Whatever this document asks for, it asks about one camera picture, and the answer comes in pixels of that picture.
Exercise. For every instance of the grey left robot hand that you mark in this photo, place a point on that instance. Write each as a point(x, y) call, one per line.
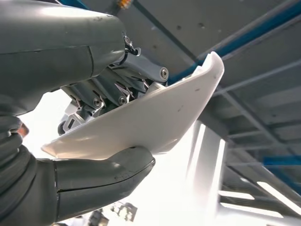
point(47, 37)

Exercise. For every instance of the blue ceiling pipe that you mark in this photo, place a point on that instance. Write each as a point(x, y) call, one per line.
point(259, 29)

